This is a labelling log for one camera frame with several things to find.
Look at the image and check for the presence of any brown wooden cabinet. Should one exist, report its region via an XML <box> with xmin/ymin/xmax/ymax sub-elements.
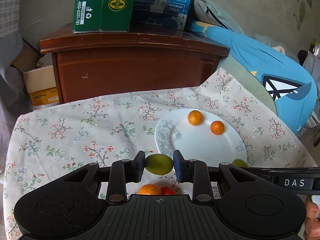
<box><xmin>39</xmin><ymin>24</ymin><xmax>229</xmax><ymax>103</ymax></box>

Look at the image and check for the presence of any small cardboard box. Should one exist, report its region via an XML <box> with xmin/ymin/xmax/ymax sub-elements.
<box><xmin>23</xmin><ymin>66</ymin><xmax>59</xmax><ymax>107</ymax></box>

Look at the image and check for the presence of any blue milk carton box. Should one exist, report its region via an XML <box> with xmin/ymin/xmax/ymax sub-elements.
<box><xmin>131</xmin><ymin>0</ymin><xmax>191</xmax><ymax>30</ymax></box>

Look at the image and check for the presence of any person right hand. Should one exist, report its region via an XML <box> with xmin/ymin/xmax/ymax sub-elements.
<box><xmin>303</xmin><ymin>196</ymin><xmax>320</xmax><ymax>240</ymax></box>

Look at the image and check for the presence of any white round plate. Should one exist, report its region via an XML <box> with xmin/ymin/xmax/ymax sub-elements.
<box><xmin>155</xmin><ymin>108</ymin><xmax>247</xmax><ymax>167</ymax></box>

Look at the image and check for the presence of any floral tablecloth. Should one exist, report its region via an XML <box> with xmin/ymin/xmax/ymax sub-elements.
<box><xmin>3</xmin><ymin>69</ymin><xmax>316</xmax><ymax>239</ymax></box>

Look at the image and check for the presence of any checkered grey cloth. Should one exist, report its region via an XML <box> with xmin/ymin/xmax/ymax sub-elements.
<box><xmin>1</xmin><ymin>0</ymin><xmax>24</xmax><ymax>170</ymax></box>

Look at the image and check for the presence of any large green mango fruit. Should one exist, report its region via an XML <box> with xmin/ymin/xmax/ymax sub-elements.
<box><xmin>145</xmin><ymin>154</ymin><xmax>174</xmax><ymax>175</ymax></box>

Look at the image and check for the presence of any orange tangerine middle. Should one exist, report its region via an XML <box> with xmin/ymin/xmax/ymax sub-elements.
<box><xmin>137</xmin><ymin>184</ymin><xmax>162</xmax><ymax>196</ymax></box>

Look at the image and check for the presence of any green milk carton box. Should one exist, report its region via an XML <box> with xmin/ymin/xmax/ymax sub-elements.
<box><xmin>72</xmin><ymin>0</ymin><xmax>134</xmax><ymax>33</ymax></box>

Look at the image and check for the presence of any red cherry tomato middle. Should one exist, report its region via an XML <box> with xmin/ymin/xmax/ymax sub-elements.
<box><xmin>161</xmin><ymin>186</ymin><xmax>176</xmax><ymax>196</ymax></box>

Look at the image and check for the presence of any large orange tangerine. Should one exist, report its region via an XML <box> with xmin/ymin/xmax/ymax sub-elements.
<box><xmin>210</xmin><ymin>121</ymin><xmax>225</xmax><ymax>135</ymax></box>

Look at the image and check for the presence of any blue patterned cushion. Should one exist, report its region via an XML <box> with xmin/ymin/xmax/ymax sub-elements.
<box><xmin>189</xmin><ymin>21</ymin><xmax>317</xmax><ymax>134</ymax></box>

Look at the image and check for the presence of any green fruit bottom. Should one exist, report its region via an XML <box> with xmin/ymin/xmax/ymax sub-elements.
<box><xmin>232</xmin><ymin>159</ymin><xmax>248</xmax><ymax>168</ymax></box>

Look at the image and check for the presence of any grey jacket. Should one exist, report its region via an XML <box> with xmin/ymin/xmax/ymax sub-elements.
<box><xmin>193</xmin><ymin>0</ymin><xmax>244</xmax><ymax>35</ymax></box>

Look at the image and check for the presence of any orange tangerine top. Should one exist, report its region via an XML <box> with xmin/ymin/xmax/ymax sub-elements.
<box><xmin>187</xmin><ymin>110</ymin><xmax>203</xmax><ymax>126</ymax></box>

